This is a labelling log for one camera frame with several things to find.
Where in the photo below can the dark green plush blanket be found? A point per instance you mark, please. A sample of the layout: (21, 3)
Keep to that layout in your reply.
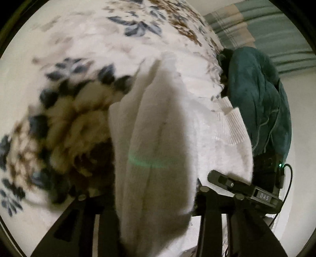
(253, 85)

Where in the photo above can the white knit sweater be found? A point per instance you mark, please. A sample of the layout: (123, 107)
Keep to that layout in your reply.
(166, 141)

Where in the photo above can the teal curtain right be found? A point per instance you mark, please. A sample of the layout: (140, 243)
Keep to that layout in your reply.
(261, 25)

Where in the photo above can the floral bed blanket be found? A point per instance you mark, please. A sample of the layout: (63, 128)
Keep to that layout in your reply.
(60, 78)

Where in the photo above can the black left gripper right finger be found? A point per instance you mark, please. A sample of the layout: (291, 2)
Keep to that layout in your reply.
(210, 202)

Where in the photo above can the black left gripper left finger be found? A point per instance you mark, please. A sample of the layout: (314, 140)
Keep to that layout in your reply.
(89, 208)

